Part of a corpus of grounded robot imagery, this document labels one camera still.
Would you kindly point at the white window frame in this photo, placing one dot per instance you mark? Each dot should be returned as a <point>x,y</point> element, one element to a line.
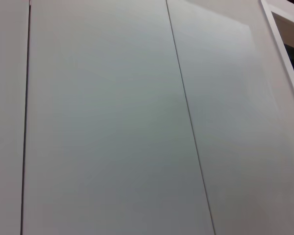
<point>284,49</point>

